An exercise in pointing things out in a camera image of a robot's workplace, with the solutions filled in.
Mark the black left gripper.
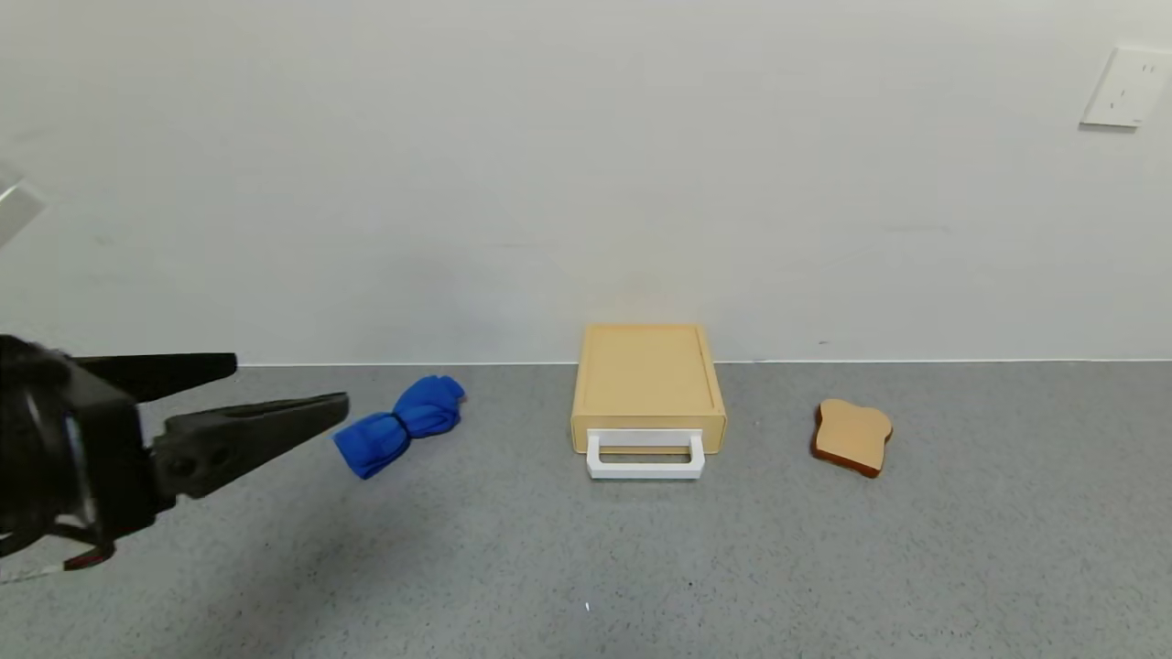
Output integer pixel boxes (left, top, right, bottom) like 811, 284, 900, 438
0, 334, 350, 544

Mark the blue rolled cloth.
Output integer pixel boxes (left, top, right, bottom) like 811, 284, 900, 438
331, 373, 467, 481

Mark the toast slice toy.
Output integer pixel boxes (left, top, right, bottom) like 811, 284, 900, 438
811, 397, 895, 479

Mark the thin red braided cable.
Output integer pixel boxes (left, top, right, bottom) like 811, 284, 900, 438
57, 540, 117, 574

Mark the white wall socket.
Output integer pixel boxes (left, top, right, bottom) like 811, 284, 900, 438
1080, 46, 1172, 129

